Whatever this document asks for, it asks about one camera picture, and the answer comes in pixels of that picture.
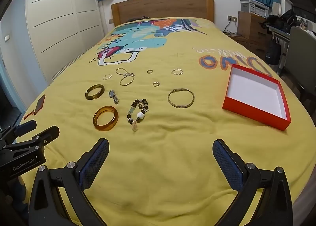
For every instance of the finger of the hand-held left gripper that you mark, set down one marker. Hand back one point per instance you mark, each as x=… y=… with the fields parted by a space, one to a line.
x=24 y=127
x=48 y=134

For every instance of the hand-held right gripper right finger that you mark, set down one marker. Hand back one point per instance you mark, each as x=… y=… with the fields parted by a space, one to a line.
x=226 y=164

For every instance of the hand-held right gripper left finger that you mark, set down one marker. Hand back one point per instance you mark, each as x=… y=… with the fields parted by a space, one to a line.
x=95 y=164

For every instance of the amber resin bangle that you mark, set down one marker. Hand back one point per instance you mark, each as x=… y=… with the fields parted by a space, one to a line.
x=95 y=118

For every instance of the dark green bangle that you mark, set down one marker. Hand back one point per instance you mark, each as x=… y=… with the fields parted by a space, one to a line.
x=88 y=95

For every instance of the thin gold metal bangle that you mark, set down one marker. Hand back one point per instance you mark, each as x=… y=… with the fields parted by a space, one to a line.
x=180 y=106

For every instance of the red cardboard box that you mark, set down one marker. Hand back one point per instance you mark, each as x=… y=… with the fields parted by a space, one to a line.
x=254 y=90

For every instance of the large twisted silver hoop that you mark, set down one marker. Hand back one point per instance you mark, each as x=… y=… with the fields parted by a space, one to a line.
x=172 y=72

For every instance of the person's left forearm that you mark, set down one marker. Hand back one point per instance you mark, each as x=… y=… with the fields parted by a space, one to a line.
x=14 y=196

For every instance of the yellow printed blanket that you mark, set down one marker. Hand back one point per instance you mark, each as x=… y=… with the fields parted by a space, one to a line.
x=172 y=154

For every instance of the small twisted silver hoop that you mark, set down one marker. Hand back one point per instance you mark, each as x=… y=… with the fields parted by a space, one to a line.
x=103 y=77

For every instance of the white wardrobe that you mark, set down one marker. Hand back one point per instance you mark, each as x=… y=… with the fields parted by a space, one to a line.
x=61 y=19

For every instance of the low wooden nightstand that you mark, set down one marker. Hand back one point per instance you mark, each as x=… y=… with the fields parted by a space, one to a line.
x=246 y=46

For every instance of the dark blue tote bag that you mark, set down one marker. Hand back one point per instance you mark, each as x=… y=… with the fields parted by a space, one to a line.
x=273 y=52

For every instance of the grey chair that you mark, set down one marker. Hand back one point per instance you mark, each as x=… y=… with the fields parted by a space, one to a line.
x=301 y=56

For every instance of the wooden dresser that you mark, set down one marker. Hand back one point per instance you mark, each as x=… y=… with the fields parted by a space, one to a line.
x=251 y=26

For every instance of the black bag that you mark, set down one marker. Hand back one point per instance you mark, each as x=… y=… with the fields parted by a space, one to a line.
x=284 y=20

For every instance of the grey white printer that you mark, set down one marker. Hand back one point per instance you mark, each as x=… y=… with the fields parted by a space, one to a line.
x=254 y=7

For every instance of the wooden bed headboard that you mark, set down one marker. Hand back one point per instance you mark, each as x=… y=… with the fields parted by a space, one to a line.
x=160 y=6

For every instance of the wall light switch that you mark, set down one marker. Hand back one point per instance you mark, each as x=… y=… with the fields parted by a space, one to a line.
x=7 y=37

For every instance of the wall socket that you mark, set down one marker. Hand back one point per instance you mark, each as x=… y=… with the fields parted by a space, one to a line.
x=232 y=18

